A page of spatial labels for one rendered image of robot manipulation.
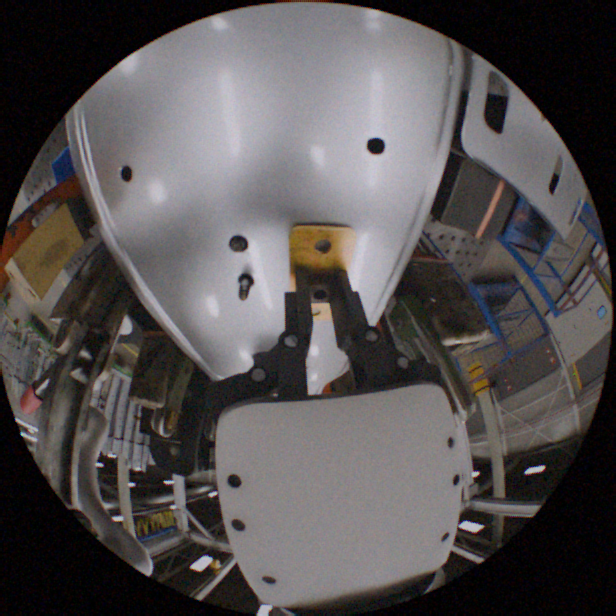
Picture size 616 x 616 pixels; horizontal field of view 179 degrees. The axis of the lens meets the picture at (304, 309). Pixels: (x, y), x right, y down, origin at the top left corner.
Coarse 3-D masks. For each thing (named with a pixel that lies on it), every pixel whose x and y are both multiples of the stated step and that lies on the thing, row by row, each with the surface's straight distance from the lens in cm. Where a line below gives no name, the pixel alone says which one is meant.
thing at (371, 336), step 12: (360, 336) 10; (372, 336) 10; (360, 348) 10; (372, 348) 9; (384, 348) 10; (348, 360) 12; (372, 360) 9; (384, 360) 9; (360, 372) 11; (372, 372) 9; (384, 372) 9; (360, 384) 11; (372, 384) 9; (384, 384) 9
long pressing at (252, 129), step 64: (128, 64) 14; (192, 64) 12; (256, 64) 11; (320, 64) 11; (384, 64) 11; (448, 64) 14; (128, 128) 13; (192, 128) 11; (256, 128) 10; (320, 128) 10; (384, 128) 11; (448, 128) 13; (128, 192) 14; (192, 192) 11; (256, 192) 10; (320, 192) 10; (384, 192) 11; (128, 256) 16; (192, 256) 13; (256, 256) 12; (384, 256) 14; (192, 320) 19; (256, 320) 17; (320, 384) 36
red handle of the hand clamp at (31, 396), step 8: (88, 344) 19; (80, 352) 19; (88, 352) 19; (80, 360) 19; (88, 360) 19; (48, 368) 24; (72, 368) 20; (80, 368) 20; (40, 376) 25; (48, 376) 23; (32, 384) 26; (40, 384) 25; (24, 392) 29; (32, 392) 26; (40, 392) 25; (24, 400) 29; (32, 400) 27; (40, 400) 26; (24, 408) 30; (32, 408) 28
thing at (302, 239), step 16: (304, 240) 11; (336, 240) 11; (352, 240) 11; (304, 256) 12; (320, 256) 12; (336, 256) 12; (352, 256) 12; (320, 272) 12; (320, 288) 12; (320, 304) 15; (320, 320) 16
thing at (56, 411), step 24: (72, 360) 18; (96, 360) 19; (48, 384) 20; (72, 384) 20; (48, 408) 19; (72, 408) 20; (48, 432) 19; (72, 432) 20; (48, 456) 20; (72, 456) 21; (48, 480) 21; (72, 480) 22; (72, 504) 23
